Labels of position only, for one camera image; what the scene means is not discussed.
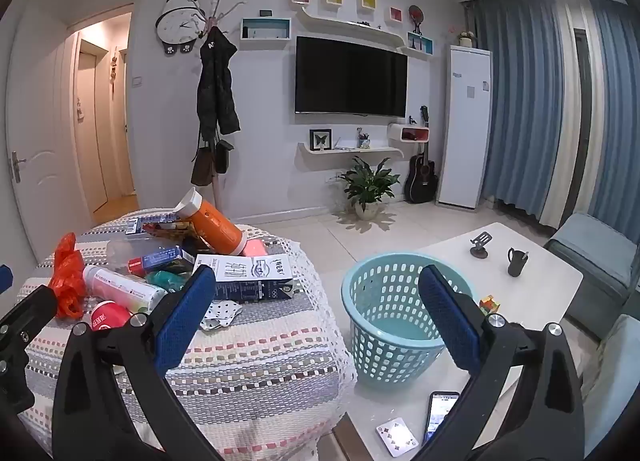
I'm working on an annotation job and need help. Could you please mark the silver blister pill pack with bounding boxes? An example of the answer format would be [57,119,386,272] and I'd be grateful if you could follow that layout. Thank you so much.
[200,299,242,330]

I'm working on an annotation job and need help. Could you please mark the striped woven tablecloth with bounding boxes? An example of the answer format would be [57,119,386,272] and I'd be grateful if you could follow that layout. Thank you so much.
[14,208,359,458]

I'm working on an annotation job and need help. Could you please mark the black wall television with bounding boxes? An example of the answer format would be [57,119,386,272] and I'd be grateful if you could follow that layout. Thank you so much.
[294,36,409,117]

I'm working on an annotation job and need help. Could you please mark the white and blue milk carton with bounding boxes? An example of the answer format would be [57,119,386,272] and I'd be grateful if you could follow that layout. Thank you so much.
[192,255,296,303]

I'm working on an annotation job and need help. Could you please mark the black acoustic guitar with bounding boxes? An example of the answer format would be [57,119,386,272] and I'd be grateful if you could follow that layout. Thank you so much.
[403,106,440,205]

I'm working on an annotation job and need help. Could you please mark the blue and red card box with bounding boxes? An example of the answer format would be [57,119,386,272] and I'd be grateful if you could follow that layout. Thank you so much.
[128,246,196,275]

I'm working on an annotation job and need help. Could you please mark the panda wall clock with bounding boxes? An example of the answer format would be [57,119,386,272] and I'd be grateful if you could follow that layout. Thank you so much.
[155,0,204,56]

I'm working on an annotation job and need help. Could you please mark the white and red box shelf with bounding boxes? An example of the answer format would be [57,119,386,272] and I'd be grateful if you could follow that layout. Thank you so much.
[387,122,431,145]

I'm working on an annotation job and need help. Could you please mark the orange plastic bag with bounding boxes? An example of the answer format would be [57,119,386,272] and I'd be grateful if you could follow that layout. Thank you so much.
[49,233,87,320]

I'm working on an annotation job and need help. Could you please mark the blue wall cube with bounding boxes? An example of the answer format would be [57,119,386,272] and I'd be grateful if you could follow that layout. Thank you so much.
[407,31,434,55]

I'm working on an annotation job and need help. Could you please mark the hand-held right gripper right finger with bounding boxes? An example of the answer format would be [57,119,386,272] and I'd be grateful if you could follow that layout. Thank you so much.
[417,265,586,461]

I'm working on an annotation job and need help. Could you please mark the light blue plastic basket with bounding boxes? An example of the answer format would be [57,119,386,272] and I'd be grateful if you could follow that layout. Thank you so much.
[341,253,476,389]

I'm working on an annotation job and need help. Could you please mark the orange bottle with white cap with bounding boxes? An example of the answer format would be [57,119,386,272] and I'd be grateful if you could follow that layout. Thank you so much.
[172,187,251,257]

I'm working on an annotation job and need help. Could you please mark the butterfly picture frame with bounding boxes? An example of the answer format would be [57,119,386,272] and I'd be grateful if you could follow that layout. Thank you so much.
[308,128,333,152]

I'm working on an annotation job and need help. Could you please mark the white bottle with pink label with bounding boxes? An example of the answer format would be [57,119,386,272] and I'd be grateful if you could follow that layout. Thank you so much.
[82,264,168,315]

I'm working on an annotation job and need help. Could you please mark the black phone stand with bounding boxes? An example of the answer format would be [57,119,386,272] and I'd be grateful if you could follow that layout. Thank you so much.
[469,231,492,259]

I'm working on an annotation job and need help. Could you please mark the black mug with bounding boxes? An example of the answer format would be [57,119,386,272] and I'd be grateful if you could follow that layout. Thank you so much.
[507,246,531,277]

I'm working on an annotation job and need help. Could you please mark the colourful snack packet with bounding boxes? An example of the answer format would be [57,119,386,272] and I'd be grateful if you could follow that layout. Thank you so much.
[142,220,201,243]

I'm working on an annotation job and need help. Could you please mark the white low wall shelf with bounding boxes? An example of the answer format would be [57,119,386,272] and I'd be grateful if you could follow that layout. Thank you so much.
[298,142,404,158]

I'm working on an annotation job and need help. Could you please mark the smartphone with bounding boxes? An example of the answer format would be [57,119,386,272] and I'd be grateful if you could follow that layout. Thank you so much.
[422,390,461,447]

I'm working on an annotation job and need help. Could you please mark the white box wall shelf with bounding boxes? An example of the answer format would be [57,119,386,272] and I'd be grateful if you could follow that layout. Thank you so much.
[239,16,292,41]

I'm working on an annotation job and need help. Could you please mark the dark coat on rack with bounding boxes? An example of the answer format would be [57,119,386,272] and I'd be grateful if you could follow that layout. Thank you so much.
[191,0,249,207]

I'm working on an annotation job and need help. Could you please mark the clear bottle with blue cap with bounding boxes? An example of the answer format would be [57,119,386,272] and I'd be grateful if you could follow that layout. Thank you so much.
[106,236,166,272]

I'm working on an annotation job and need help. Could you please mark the green crumpled packet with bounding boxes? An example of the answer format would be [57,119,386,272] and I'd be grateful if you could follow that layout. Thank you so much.
[145,268,194,292]

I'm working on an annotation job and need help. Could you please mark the blue sofa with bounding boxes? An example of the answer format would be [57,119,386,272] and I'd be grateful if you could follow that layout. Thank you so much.
[542,212,640,458]

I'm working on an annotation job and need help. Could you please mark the brown hanging bag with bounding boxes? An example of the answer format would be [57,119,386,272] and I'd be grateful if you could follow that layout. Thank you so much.
[191,143,216,187]

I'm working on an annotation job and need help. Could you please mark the white door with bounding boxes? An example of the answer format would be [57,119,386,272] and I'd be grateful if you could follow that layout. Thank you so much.
[4,5,96,262]

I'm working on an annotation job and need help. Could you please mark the white wavy wall shelf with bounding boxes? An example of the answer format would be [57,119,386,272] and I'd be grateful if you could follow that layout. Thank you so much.
[299,6,434,60]

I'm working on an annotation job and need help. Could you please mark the playing card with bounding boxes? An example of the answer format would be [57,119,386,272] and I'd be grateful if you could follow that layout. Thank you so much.
[374,416,420,456]

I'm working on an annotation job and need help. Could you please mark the black hanging bag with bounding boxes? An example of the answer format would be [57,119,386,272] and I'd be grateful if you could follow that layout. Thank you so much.
[214,139,235,175]

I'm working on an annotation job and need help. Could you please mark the green potted plant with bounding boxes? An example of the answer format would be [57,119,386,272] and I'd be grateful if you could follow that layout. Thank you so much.
[335,156,401,220]

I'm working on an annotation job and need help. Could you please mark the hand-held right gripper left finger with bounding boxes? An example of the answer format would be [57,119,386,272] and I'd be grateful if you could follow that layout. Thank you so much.
[52,265,221,461]

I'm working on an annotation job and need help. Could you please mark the blue and white flat box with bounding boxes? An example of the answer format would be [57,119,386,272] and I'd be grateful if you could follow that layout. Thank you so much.
[125,213,183,235]

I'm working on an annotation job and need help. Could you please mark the red round cup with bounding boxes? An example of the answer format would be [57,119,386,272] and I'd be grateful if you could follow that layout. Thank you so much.
[90,301,134,333]

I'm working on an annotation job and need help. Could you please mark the blue and white curtains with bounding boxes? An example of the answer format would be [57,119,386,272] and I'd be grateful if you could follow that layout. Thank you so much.
[469,0,640,253]

